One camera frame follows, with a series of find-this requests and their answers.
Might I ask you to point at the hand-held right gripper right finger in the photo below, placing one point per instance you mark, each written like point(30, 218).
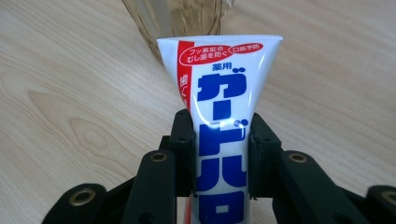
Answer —
point(264, 161)

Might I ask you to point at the clear ribbed cup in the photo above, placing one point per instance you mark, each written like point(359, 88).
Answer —
point(193, 18)

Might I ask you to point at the white toothpaste tube blue print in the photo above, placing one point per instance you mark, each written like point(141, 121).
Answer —
point(218, 77)

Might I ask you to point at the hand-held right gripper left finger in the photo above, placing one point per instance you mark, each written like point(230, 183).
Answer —
point(183, 155)

